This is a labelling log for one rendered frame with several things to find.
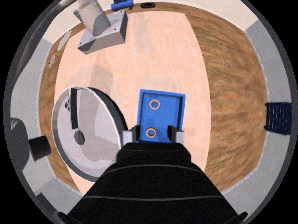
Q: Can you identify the blue plastic crate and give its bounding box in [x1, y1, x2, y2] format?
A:
[136, 89, 186, 143]

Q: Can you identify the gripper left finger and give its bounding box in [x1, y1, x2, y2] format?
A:
[123, 125, 140, 145]

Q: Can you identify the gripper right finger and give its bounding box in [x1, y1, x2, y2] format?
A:
[167, 125, 185, 145]

